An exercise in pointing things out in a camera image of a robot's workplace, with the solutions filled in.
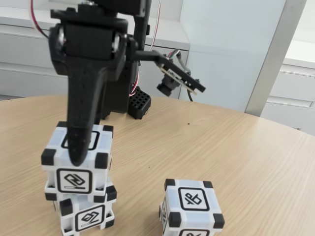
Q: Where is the white cube with crossed symbol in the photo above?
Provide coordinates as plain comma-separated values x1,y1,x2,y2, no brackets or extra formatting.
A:
158,178,225,236

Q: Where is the white cube with house symbol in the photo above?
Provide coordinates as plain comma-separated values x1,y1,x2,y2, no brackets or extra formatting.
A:
53,191,118,233

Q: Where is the grey metal post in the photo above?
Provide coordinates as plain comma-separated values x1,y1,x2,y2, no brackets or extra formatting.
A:
245,0,311,118

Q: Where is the red white servo cable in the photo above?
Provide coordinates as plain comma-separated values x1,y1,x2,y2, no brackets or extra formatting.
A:
128,67,141,97
28,0,51,38
149,0,162,51

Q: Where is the white cube with lightning symbol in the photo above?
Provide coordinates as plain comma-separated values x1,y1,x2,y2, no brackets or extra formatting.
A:
41,121,118,203

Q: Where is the gripper camera module with mount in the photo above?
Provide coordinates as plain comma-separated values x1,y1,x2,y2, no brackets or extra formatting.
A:
134,49,206,97

